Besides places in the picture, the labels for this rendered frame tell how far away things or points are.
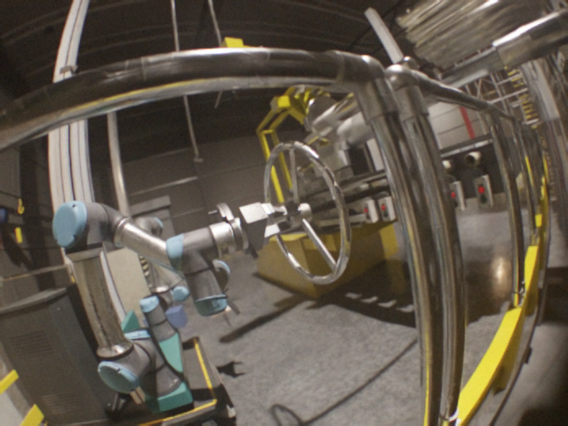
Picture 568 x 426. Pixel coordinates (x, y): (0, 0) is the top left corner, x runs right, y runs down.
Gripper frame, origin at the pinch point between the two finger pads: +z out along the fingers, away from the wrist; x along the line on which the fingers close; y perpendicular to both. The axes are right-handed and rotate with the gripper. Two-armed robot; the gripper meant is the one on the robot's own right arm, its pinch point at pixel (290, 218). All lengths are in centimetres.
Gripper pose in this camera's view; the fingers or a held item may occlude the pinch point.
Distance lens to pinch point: 61.6
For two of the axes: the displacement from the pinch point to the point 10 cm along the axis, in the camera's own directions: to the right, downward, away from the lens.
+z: 8.7, -2.6, 4.3
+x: 1.6, -6.6, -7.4
